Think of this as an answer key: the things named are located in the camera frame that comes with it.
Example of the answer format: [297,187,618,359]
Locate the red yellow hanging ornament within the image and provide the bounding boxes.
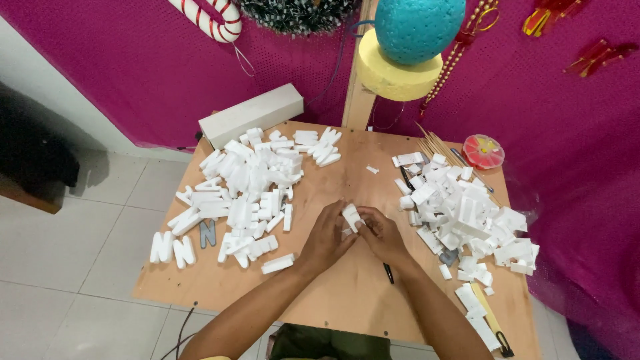
[522,0,585,38]

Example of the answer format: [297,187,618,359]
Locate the long white foam block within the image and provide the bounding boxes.
[198,83,305,150]

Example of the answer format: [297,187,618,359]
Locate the magenta perforated backdrop cloth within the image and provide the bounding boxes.
[0,0,640,360]

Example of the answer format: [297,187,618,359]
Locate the heap of white foam scraps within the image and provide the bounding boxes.
[391,151,541,301]

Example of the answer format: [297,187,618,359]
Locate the pile of white foam letters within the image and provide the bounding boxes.
[149,126,344,276]

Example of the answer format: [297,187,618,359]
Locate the black cable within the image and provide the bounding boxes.
[159,301,199,360]

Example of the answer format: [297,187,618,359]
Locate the silver blue pen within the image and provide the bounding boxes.
[449,147,496,194]

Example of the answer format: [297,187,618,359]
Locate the person's green trousers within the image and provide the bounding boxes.
[266,322,394,360]

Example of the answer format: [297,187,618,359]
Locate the person's left hand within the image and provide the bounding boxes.
[298,199,359,275]

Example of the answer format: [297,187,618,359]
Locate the wooden post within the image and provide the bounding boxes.
[341,0,380,132]

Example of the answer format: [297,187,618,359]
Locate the dark tinsel wreath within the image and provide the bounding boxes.
[234,0,362,36]

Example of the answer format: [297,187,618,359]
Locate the bundle of bamboo skewers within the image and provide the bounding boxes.
[414,121,502,207]

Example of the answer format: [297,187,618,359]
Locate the round red bead box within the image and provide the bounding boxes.
[461,133,506,171]

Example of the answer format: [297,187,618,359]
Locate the teal foam ball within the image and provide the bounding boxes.
[373,0,467,66]

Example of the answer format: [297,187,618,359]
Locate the white foam letter piece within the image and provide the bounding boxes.
[341,202,362,234]

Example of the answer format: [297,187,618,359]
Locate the gold bead string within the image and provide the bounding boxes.
[418,0,501,119]

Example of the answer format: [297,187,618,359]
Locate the dark furniture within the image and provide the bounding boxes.
[0,81,81,215]

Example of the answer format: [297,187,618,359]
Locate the person's right hand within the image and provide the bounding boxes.
[353,205,417,274]

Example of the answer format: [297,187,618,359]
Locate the yellow foam disc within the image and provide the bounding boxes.
[355,28,444,103]

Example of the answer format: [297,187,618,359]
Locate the blue cord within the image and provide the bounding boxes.
[306,19,377,107]

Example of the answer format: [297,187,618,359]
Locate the dark red hanging ornament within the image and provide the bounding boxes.
[564,39,639,79]

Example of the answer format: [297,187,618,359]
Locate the black cutter knife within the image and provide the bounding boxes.
[399,165,417,195]

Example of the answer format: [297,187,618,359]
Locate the red white candy cane decoration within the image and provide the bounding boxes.
[167,0,244,44]

